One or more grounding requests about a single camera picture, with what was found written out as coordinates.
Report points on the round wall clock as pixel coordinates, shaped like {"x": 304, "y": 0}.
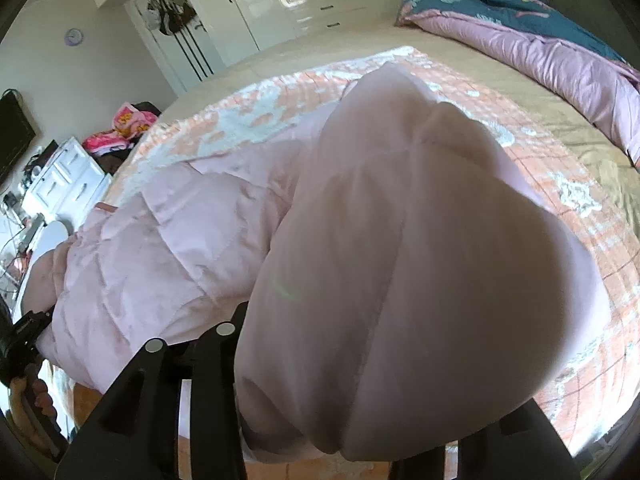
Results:
{"x": 73, "y": 36}

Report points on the person's left hand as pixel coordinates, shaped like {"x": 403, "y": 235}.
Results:
{"x": 42, "y": 395}

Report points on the pink printed cloth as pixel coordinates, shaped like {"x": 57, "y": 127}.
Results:
{"x": 125, "y": 122}

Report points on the white hanging bag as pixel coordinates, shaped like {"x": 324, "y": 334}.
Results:
{"x": 151, "y": 17}

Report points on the teal floral pink duvet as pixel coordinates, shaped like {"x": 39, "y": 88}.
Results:
{"x": 525, "y": 35}

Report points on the pink quilted jacket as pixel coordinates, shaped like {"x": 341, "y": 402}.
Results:
{"x": 375, "y": 260}

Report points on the white dresser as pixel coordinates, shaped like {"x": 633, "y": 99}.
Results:
{"x": 70, "y": 175}

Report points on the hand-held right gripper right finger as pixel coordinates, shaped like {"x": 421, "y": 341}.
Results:
{"x": 525, "y": 440}

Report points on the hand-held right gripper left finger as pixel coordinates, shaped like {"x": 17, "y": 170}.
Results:
{"x": 210, "y": 385}

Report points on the black hanging bag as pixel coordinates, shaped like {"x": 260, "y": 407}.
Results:
{"x": 175, "y": 12}

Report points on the pink clothes pile on chair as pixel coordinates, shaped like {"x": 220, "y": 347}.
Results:
{"x": 117, "y": 160}

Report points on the black flat screen television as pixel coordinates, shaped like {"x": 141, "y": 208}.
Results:
{"x": 12, "y": 135}

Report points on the bed with beige sheet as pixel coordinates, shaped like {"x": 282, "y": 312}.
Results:
{"x": 500, "y": 85}

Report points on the orange checked bear blanket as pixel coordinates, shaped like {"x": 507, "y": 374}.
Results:
{"x": 590, "y": 220}

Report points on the white door with black stripes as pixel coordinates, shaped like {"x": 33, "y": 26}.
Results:
{"x": 170, "y": 60}

